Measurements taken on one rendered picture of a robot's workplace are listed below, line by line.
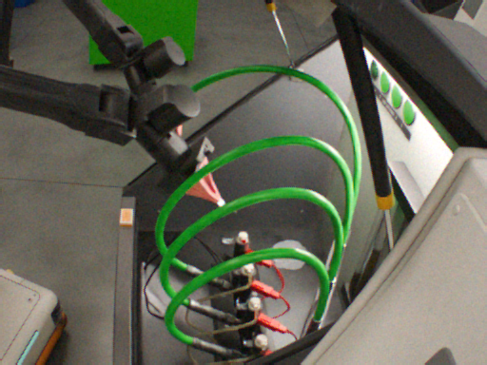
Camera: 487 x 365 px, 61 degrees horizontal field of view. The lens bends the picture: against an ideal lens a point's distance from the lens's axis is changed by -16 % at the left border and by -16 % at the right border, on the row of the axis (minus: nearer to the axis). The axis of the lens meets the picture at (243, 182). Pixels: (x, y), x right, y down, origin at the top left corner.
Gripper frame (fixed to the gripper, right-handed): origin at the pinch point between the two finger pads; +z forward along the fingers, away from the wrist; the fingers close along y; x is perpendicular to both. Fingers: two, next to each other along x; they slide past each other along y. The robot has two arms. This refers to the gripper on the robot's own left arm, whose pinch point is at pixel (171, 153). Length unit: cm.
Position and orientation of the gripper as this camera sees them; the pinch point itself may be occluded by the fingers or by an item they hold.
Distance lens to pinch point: 93.3
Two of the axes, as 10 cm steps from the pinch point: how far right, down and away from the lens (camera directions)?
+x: -7.4, 3.1, 6.0
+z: 4.1, 9.1, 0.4
